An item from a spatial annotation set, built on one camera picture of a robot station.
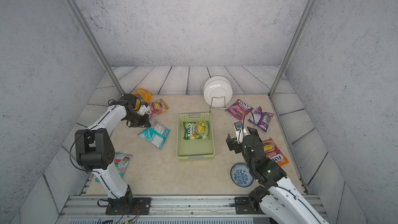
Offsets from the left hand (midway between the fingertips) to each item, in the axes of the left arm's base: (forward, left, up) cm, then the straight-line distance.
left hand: (151, 124), depth 92 cm
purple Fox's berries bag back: (+6, -68, -6) cm, 69 cm away
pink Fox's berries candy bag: (+17, -56, -8) cm, 59 cm away
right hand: (-15, -48, +14) cm, 52 cm away
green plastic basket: (-12, -25, -10) cm, 30 cm away
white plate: (+22, -41, +5) cm, 47 cm away
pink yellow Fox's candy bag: (+20, +2, -8) cm, 21 cm away
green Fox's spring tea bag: (0, -26, -8) cm, 27 cm away
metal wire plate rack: (+19, -45, -9) cm, 50 cm away
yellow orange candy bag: (+29, +11, -5) cm, 31 cm away
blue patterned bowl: (-27, -50, -10) cm, 58 cm away
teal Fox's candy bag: (-5, -2, -5) cm, 7 cm away
